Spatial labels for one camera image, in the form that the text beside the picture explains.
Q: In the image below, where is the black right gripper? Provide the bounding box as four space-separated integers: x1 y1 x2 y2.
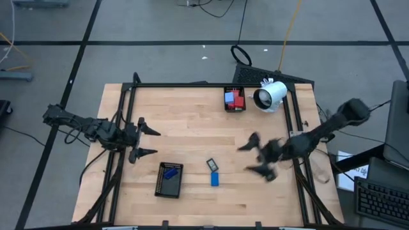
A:
237 132 291 183

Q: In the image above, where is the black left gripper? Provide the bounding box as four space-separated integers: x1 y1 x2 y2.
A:
122 117 162 164

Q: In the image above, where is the dark blue card case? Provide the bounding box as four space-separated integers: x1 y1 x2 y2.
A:
163 168 179 180

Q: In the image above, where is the black card case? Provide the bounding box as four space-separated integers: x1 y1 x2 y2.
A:
206 158 219 173

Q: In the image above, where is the small black mesh basket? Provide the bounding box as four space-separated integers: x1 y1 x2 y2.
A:
223 85 247 113

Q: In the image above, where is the large black mesh basket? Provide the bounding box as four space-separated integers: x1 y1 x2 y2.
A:
153 162 184 199

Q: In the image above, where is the black mesh computer case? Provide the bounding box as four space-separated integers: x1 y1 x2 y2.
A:
232 63 316 87

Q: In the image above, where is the white paper sheet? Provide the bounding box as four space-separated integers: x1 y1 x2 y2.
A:
337 149 370 192

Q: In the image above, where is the black desk beam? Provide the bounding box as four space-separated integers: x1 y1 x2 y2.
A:
331 144 386 175

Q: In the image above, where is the black keyboard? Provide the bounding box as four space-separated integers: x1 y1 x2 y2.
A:
353 176 409 228

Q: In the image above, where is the large computer monitor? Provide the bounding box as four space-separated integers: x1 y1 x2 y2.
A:
382 79 409 172

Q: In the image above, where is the grey flat bar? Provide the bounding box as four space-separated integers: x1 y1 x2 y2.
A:
0 70 35 82
12 0 70 8

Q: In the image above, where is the black camera cable loop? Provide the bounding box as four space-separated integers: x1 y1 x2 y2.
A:
110 109 125 128

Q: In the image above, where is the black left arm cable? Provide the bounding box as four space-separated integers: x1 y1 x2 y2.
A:
79 147 109 188

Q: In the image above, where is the black aluminium table frame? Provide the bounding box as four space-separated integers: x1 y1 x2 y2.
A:
75 72 344 230

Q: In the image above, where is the black coiled cable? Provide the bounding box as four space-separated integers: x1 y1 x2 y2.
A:
230 0 253 67

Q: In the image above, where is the thin black cable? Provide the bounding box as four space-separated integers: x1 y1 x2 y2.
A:
0 125 47 148

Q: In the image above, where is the orange-yellow cable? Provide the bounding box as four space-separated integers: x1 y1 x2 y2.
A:
277 0 303 73

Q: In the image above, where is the thin yellow cable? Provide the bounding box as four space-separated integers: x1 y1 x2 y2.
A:
0 31 33 72

